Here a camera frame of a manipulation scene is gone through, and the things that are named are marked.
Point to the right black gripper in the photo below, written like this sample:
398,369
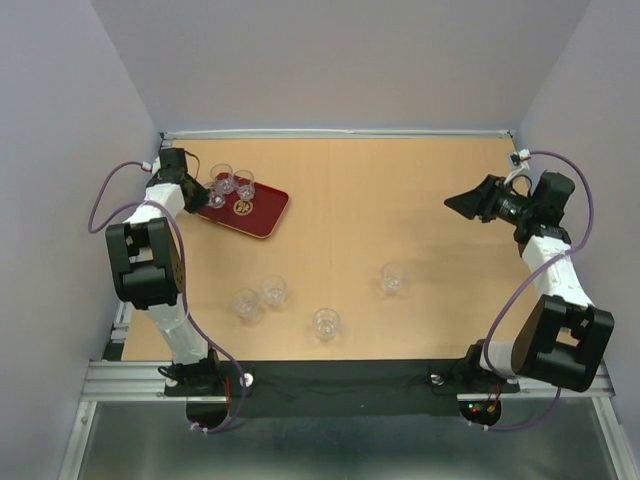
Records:
480,201

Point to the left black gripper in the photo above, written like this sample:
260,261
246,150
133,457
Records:
200,198

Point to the clear glass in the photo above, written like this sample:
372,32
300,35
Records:
246,305
393,278
274,291
326,324
216,196
222,177

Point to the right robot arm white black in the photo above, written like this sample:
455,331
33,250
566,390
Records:
564,338

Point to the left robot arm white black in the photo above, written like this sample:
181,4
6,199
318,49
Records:
146,256

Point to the red rectangular tray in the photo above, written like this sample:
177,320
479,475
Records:
257,217

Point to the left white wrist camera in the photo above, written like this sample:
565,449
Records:
151,167

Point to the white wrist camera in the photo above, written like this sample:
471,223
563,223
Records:
519,165
151,167

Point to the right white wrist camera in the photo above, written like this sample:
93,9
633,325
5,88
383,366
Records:
519,165

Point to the aluminium back rail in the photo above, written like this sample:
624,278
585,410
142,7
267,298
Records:
311,133

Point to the aluminium rail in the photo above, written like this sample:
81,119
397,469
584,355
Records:
119,329
123,381
311,133

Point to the aluminium left rail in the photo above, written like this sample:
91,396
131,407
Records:
119,329

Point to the aluminium front rail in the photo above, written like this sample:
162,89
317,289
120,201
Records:
123,381

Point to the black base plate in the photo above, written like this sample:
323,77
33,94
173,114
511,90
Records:
339,388

